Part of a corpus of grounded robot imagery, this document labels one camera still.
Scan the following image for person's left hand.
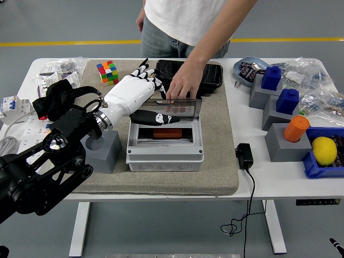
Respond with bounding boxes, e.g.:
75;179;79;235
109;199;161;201
165;62;205;104

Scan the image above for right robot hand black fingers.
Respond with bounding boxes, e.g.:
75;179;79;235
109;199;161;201
329;237;344;258

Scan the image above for person's right hand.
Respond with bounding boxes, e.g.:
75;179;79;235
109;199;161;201
135;12;146;33

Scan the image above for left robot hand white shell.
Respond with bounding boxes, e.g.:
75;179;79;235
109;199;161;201
103;57;181;127

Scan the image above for orange cylinder battery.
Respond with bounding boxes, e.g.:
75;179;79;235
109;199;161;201
153;128;184;139
283;115;311;142

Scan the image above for grey block with round hole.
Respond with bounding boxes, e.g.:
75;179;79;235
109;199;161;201
80;129;124;174
264;123;313;162

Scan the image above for grey electrical junction box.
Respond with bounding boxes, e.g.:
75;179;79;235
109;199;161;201
126;117;205;173

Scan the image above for blue block battery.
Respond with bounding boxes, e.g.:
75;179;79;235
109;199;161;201
261;66;282;91
276;88;300;114

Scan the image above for black plastic tray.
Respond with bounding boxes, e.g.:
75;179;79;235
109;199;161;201
154;59;224;97

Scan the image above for large colourful puzzle cube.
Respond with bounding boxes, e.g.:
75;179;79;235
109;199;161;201
96;60;120;87

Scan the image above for person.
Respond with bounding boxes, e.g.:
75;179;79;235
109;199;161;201
135;0;259;104

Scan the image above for black table control panel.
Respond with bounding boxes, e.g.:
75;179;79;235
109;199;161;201
296;198;341;206

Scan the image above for light blue dish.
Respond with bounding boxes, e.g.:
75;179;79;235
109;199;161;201
233;56;272;87

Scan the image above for white printed packets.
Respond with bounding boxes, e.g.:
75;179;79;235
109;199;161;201
36;71;81;98

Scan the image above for dark printed packets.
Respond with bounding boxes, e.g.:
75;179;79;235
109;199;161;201
239;61;266;81

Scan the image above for clear bag of small parts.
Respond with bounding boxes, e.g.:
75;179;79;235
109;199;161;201
33;56;88;81

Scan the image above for white table leg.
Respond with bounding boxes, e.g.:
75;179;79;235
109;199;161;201
69;202;91;257
262;200;287;255

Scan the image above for grey block holder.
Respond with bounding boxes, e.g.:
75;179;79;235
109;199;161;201
262;94;300;132
249;73;283;110

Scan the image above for black cloth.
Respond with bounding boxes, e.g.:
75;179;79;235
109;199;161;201
32;79;76;122

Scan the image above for blue storage bin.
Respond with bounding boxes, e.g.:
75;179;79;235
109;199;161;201
301;126;344;180

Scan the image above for grey-brown mat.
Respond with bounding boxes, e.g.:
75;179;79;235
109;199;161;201
51;59;240;196

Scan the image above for black power adapter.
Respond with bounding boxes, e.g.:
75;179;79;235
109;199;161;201
235;142;254;170

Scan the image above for dark packets in bin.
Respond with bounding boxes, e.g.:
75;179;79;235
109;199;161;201
331;134;344;168

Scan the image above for yellow lemon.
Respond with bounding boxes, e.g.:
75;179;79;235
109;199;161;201
311;136;338;166

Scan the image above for white power strip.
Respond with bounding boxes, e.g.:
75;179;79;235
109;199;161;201
16;115;52;173

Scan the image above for white circuit breaker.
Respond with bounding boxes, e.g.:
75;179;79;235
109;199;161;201
0;95;35;126

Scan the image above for clear bag of blue parts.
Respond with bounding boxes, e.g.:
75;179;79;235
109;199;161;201
271;56;336;92

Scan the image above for clear bag of mixed parts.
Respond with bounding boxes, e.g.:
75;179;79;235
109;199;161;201
298;88;344;124

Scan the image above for black adapter cord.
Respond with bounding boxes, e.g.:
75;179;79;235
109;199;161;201
220;168;267;258

